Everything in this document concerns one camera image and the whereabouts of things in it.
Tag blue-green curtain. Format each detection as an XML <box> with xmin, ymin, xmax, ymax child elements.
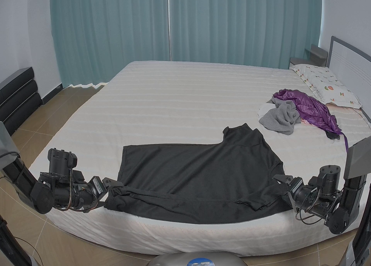
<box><xmin>49</xmin><ymin>0</ymin><xmax>171</xmax><ymax>89</ymax></box>
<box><xmin>169</xmin><ymin>0</ymin><xmax>323</xmax><ymax>70</ymax></box>

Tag white printed pillow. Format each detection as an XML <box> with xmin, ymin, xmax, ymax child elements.
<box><xmin>289</xmin><ymin>64</ymin><xmax>363</xmax><ymax>109</ymax></box>

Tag grey garment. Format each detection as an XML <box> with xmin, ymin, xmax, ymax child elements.
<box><xmin>259</xmin><ymin>99</ymin><xmax>302</xmax><ymax>136</ymax></box>

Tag bed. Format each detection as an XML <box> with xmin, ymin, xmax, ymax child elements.
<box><xmin>27</xmin><ymin>36</ymin><xmax>371</xmax><ymax>257</ymax></box>

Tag grey bedside table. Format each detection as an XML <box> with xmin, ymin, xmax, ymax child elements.
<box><xmin>290</xmin><ymin>44</ymin><xmax>329</xmax><ymax>70</ymax></box>

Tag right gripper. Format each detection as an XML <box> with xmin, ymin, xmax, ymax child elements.
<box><xmin>273</xmin><ymin>174</ymin><xmax>318</xmax><ymax>212</ymax></box>

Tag black T-shirt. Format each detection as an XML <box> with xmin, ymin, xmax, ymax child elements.
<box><xmin>104</xmin><ymin>123</ymin><xmax>292</xmax><ymax>225</ymax></box>

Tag white garment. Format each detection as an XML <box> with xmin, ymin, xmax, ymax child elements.
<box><xmin>257</xmin><ymin>103</ymin><xmax>276</xmax><ymax>119</ymax></box>

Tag purple garment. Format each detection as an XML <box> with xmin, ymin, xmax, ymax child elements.
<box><xmin>273</xmin><ymin>89</ymin><xmax>350</xmax><ymax>154</ymax></box>

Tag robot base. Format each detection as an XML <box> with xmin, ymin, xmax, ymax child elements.
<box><xmin>148</xmin><ymin>252</ymin><xmax>241</xmax><ymax>266</ymax></box>

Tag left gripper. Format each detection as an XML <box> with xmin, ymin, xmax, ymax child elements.
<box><xmin>71</xmin><ymin>175</ymin><xmax>126</xmax><ymax>211</ymax></box>

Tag black chest of drawers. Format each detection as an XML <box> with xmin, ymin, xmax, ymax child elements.
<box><xmin>0</xmin><ymin>67</ymin><xmax>42</xmax><ymax>136</ymax></box>

